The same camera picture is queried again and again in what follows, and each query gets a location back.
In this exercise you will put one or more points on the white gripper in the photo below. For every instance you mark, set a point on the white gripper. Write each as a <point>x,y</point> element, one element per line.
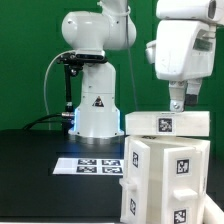
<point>185,46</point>

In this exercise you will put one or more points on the white cabinet block part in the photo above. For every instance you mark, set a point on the white cabinet block part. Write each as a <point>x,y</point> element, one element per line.
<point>187,124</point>

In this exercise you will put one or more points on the white cabinet box body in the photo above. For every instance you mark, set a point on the white cabinet box body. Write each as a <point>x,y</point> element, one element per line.
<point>157,146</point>

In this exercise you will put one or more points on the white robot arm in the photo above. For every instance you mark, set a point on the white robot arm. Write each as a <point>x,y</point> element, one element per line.
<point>97,118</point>

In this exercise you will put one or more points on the white bar at right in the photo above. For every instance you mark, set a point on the white bar at right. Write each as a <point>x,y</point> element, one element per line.
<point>212,212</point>

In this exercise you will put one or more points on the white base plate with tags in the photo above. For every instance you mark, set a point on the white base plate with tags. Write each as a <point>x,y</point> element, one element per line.
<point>89,166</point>

